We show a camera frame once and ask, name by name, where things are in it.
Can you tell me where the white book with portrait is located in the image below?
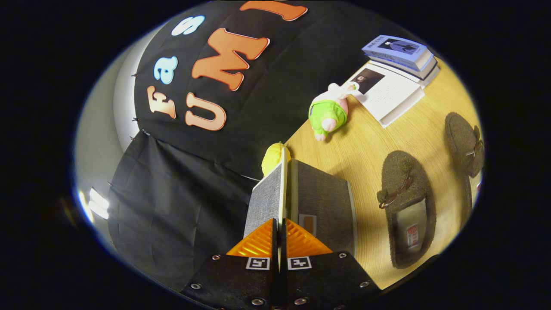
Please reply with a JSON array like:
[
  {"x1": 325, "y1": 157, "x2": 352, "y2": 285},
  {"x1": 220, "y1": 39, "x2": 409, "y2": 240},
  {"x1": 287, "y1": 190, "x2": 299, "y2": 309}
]
[{"x1": 342, "y1": 60, "x2": 427, "y2": 128}]

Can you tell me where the blue book with plain spine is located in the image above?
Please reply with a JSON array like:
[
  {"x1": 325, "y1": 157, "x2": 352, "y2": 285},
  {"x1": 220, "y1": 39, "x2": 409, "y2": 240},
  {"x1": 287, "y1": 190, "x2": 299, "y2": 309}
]
[{"x1": 366, "y1": 53, "x2": 438, "y2": 81}]

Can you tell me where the yellow plush toy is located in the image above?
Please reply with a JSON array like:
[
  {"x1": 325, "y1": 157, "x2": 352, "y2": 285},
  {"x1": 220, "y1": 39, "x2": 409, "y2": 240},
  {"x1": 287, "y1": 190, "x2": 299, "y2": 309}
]
[{"x1": 262, "y1": 142, "x2": 291, "y2": 175}]

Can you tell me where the row of black cloth clips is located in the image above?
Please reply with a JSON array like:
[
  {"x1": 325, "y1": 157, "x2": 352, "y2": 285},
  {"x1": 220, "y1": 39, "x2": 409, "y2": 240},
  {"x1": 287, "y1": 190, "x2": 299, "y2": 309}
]
[{"x1": 129, "y1": 73, "x2": 140, "y2": 140}]

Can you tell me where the pink and green plush toy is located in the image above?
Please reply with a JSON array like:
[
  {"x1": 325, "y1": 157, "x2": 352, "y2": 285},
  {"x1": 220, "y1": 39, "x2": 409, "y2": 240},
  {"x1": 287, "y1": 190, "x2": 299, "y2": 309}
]
[{"x1": 309, "y1": 83, "x2": 360, "y2": 142}]

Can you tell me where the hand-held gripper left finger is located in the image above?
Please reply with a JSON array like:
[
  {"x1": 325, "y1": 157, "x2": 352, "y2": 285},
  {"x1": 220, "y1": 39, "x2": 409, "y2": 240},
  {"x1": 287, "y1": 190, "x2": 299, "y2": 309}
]
[{"x1": 180, "y1": 218, "x2": 280, "y2": 310}]

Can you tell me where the blue book with figure cover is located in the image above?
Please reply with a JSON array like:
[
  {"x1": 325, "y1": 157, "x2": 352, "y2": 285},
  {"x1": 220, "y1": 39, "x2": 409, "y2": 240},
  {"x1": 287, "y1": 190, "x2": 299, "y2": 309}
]
[{"x1": 362, "y1": 34, "x2": 433, "y2": 66}]

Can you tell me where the brown fuzzy shoe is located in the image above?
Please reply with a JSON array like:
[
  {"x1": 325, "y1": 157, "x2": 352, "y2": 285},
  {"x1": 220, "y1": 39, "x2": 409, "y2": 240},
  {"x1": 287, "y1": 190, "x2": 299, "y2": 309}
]
[
  {"x1": 377, "y1": 150, "x2": 436, "y2": 270},
  {"x1": 444, "y1": 112, "x2": 486, "y2": 231}
]

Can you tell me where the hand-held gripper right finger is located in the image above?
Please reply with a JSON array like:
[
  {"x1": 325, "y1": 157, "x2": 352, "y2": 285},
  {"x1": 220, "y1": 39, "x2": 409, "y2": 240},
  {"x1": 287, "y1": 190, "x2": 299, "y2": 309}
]
[{"x1": 280, "y1": 218, "x2": 382, "y2": 310}]

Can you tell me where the grey fabric storage box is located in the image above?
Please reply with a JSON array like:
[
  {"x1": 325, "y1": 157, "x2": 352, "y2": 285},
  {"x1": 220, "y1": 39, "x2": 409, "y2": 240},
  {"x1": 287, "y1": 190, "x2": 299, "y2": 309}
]
[{"x1": 243, "y1": 158, "x2": 358, "y2": 259}]

